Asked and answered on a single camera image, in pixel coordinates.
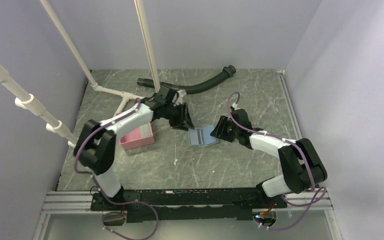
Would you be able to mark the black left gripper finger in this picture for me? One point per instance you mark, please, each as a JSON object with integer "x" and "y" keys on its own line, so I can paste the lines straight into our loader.
{"x": 185, "y": 118}
{"x": 176, "y": 121}

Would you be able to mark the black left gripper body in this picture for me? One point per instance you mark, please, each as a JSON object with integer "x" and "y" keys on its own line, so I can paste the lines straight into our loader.
{"x": 167, "y": 114}

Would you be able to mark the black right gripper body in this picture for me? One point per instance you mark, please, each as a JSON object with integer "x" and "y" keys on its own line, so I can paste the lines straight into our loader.
{"x": 233, "y": 131}

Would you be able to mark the white card with black stripe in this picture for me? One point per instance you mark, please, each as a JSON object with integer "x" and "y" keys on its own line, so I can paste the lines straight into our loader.
{"x": 196, "y": 137}

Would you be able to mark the mint green card holder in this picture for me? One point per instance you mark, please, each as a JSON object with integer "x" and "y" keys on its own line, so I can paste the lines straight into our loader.
{"x": 209, "y": 141}

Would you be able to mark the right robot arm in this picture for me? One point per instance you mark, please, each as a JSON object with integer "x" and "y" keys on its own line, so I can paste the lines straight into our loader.
{"x": 301, "y": 166}

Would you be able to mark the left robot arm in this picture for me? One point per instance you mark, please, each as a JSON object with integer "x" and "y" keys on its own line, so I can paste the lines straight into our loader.
{"x": 94, "y": 151}

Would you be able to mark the pink card box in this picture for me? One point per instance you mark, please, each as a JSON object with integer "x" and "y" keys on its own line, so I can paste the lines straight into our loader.
{"x": 134, "y": 131}

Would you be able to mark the white PVC pipe with fittings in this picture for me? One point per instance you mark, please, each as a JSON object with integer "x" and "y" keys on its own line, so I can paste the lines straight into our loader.
{"x": 28, "y": 101}

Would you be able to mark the white PVC pipe frame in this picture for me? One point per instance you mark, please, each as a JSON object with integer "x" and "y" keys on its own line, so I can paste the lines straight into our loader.
{"x": 105, "y": 33}

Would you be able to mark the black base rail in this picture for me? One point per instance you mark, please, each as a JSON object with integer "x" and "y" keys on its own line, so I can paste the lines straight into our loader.
{"x": 242, "y": 198}

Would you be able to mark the aluminium frame rail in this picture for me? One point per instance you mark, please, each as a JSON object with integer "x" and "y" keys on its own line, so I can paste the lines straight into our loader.
{"x": 82, "y": 202}

